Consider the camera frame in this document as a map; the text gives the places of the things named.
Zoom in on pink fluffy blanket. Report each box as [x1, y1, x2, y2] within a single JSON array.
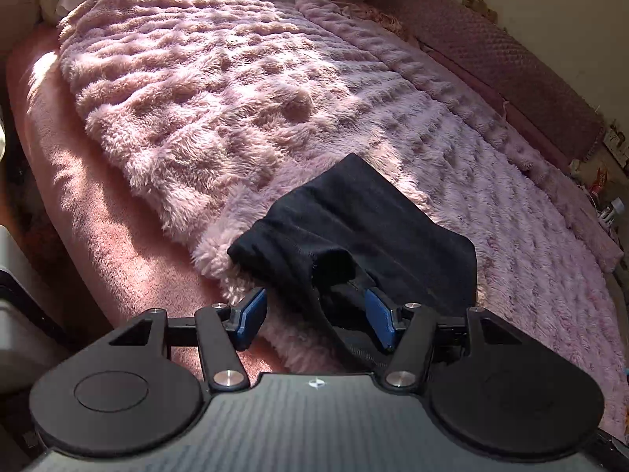
[[59, 0, 628, 436]]

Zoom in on black pants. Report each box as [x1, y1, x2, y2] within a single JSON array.
[[228, 153, 476, 371]]

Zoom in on pink bed sheet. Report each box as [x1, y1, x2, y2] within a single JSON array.
[[5, 23, 287, 385]]

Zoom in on red snack bag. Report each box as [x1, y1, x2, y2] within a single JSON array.
[[587, 167, 609, 199]]

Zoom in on pink quilted headboard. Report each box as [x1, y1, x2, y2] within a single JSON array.
[[366, 0, 605, 163]]

